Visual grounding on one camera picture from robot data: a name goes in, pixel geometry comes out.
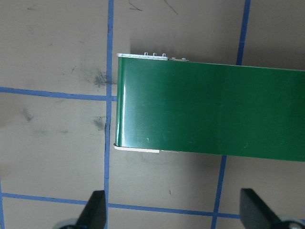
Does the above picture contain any green conveyor belt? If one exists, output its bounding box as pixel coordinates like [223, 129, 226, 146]
[114, 53, 305, 162]

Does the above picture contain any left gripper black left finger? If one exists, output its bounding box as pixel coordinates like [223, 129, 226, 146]
[54, 190, 107, 229]

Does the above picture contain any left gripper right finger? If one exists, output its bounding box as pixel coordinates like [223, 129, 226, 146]
[239, 188, 305, 229]

